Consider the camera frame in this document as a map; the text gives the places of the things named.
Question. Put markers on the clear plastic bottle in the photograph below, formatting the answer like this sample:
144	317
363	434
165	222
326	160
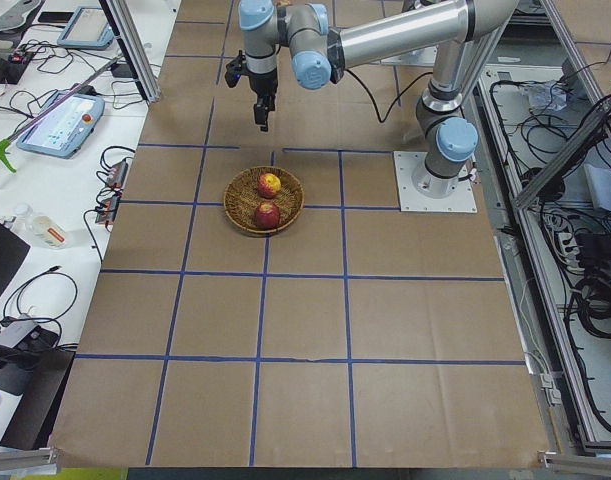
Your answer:
42	226

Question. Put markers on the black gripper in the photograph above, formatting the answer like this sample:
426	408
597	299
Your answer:
261	85

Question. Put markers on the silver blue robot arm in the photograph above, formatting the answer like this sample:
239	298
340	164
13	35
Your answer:
463	32

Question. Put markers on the blue teach pendant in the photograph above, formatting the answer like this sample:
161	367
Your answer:
88	28
64	130

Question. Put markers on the woven wicker basket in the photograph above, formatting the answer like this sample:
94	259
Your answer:
241	198

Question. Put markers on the aluminium frame post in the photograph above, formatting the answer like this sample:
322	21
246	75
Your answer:
128	39

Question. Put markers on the yellow red apple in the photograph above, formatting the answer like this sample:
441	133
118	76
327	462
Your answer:
269	185

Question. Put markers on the blue teach pendant near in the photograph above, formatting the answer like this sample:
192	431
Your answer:
64	130

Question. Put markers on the blue teach pendant far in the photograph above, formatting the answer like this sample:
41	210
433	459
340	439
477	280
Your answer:
88	28

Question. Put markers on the green tipped metal pole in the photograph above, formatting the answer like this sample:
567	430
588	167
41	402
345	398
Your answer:
61	98

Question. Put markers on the dark red apple in basket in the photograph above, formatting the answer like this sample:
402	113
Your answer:
267	215

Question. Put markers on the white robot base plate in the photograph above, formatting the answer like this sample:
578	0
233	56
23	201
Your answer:
421	192

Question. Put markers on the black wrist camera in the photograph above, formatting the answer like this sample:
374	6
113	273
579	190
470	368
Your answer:
236	69

